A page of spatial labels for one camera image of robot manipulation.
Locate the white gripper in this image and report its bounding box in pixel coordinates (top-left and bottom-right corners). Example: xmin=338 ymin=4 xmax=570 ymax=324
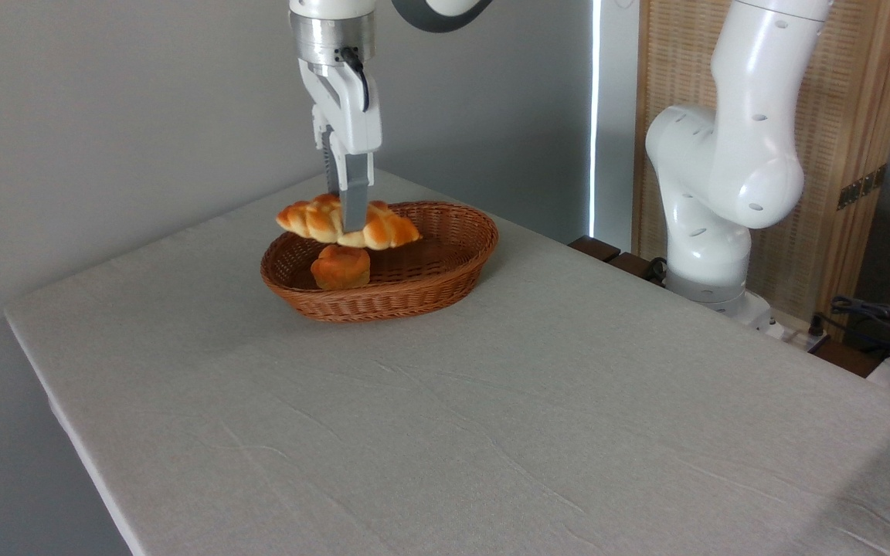
xmin=297 ymin=59 xmax=383 ymax=233

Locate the twisted glazed bread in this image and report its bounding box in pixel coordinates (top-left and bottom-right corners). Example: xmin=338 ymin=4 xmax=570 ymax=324
xmin=276 ymin=193 xmax=422 ymax=252

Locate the round brown bread bun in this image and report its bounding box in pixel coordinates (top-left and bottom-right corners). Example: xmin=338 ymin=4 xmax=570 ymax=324
xmin=310 ymin=244 xmax=372 ymax=292

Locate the brown wicker basket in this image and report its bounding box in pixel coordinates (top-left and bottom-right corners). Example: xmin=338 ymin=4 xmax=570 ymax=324
xmin=260 ymin=201 xmax=500 ymax=323

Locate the dark wooden block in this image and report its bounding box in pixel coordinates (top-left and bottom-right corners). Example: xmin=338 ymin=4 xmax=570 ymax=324
xmin=569 ymin=236 xmax=622 ymax=263
xmin=607 ymin=252 xmax=668 ymax=287

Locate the grey tablecloth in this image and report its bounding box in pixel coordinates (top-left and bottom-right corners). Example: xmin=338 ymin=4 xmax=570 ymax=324
xmin=3 ymin=170 xmax=890 ymax=556

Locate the white power strip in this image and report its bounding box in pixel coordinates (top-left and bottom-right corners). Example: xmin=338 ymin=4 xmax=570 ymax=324
xmin=754 ymin=309 xmax=831 ymax=350

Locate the brass screen hinge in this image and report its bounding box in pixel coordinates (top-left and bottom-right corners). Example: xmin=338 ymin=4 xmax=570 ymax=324
xmin=837 ymin=164 xmax=888 ymax=211

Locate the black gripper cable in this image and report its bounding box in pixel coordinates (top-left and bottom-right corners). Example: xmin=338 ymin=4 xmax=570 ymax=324
xmin=339 ymin=47 xmax=371 ymax=114

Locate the black cable bundle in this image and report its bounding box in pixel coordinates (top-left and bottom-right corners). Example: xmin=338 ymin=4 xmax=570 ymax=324
xmin=810 ymin=296 xmax=890 ymax=365

